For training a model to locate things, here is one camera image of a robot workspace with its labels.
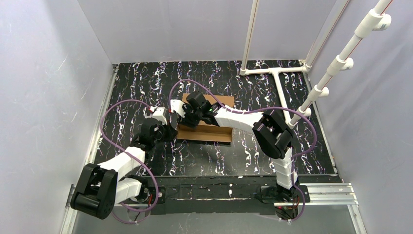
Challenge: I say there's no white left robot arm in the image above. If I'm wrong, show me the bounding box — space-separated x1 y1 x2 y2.
70 118 178 219

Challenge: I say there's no white PVC camera pole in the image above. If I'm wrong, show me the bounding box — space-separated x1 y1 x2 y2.
288 0 392 128

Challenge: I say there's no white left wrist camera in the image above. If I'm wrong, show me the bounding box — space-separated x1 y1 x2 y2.
152 107 169 120

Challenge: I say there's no white PVC pipe frame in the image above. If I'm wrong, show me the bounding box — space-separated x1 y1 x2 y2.
239 0 350 107

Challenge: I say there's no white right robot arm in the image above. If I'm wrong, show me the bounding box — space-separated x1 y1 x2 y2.
179 91 298 190

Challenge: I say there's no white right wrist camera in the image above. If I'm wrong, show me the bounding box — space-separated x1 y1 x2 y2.
169 112 181 130

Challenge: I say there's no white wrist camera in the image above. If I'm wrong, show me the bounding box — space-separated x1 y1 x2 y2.
152 107 169 120
169 112 181 130

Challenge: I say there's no brown cardboard box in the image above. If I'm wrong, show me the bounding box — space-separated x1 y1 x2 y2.
176 94 236 143

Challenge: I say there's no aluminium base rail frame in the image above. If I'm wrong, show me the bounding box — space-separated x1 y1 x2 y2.
68 173 357 219

